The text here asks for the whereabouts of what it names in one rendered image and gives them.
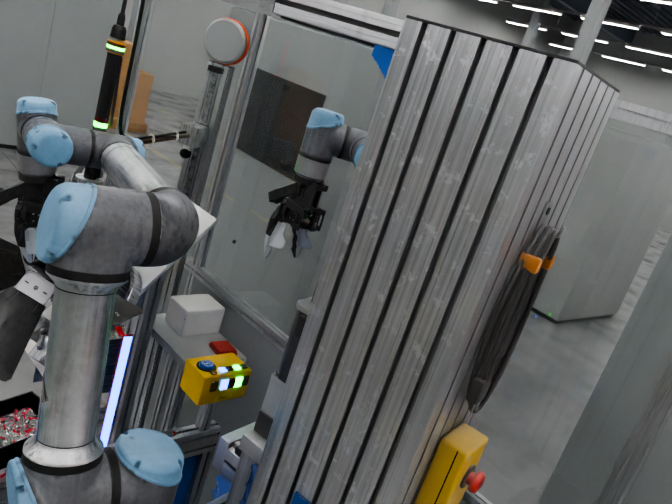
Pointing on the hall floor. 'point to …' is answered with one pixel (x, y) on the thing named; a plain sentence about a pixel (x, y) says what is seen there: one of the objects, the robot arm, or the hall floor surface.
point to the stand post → (140, 327)
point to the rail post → (199, 477)
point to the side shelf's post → (173, 402)
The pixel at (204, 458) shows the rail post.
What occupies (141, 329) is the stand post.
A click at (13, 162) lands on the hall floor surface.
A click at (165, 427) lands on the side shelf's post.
